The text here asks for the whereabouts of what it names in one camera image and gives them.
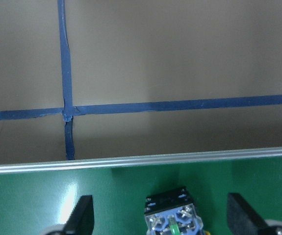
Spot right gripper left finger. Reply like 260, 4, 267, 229
63, 195, 95, 235

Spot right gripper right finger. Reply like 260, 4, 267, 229
227, 193, 268, 235

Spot yellow push button switch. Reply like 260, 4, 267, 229
144, 187, 206, 235

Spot green conveyor belt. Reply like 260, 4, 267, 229
0, 145, 282, 235

